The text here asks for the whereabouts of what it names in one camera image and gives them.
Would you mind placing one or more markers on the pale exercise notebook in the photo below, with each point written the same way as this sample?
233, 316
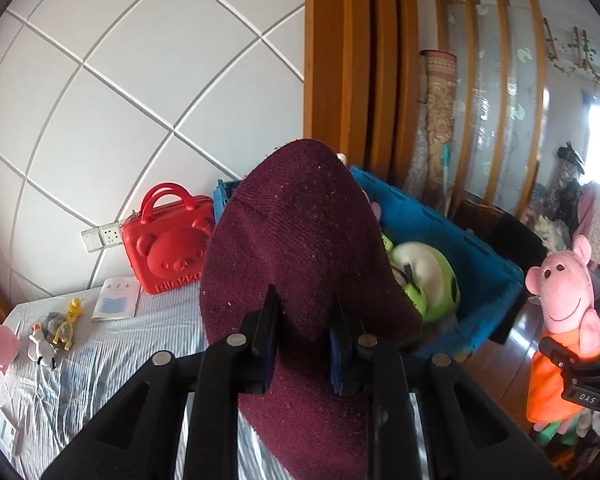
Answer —
115, 302

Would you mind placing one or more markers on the small grey plush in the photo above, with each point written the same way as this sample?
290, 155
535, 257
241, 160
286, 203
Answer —
54, 320

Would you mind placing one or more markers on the pink round plush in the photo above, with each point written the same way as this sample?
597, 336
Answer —
2, 347

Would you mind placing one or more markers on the wooden wall trim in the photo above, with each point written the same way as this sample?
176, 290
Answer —
330, 60

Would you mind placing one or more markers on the white wall socket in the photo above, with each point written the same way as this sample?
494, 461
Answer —
113, 234

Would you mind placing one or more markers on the yellow toy figure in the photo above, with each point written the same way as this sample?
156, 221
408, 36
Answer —
72, 310

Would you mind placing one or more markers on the teal stick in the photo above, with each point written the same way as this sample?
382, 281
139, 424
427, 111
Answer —
445, 170

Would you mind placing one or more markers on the white goose plush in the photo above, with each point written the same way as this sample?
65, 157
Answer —
342, 158

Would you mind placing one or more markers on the wooden frosted glass partition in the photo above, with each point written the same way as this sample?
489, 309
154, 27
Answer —
510, 85

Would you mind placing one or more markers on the red bear carry case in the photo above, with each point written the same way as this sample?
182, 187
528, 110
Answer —
165, 250

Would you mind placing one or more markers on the small white printed box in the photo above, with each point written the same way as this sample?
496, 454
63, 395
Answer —
5, 425

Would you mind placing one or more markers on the light blue bed sheet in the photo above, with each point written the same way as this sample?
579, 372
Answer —
130, 350

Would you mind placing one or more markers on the wall vine decoration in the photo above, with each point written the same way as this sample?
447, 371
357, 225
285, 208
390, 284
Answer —
580, 50

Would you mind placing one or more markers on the pile of soft toys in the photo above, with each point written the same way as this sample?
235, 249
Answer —
550, 230

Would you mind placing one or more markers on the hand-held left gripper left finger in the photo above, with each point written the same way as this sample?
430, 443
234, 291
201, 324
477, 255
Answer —
269, 347

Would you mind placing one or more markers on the pink and dark plush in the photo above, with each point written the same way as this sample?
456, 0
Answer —
375, 210

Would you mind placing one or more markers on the pink pig plush orange dress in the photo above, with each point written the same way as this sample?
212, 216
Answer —
565, 290

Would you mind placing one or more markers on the green frog plush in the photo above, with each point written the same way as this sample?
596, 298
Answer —
435, 290

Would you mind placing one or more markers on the dark hanging clothes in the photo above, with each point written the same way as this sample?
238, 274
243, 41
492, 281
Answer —
570, 160

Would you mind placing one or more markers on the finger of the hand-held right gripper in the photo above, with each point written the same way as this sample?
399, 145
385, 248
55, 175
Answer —
560, 355

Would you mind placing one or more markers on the rolled patterned carpet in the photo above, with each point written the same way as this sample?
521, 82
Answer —
440, 110

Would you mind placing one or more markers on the maroon knitted hat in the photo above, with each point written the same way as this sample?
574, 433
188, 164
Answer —
300, 230

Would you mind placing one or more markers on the small white black plush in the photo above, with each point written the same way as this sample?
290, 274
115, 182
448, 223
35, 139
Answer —
40, 345

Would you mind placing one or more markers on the white wall switch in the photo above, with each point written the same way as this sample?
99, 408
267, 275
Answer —
92, 240

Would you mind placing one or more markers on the blue plastic crate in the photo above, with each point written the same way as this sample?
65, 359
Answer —
480, 320

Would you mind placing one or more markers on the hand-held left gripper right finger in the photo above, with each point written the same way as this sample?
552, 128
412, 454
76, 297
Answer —
337, 357

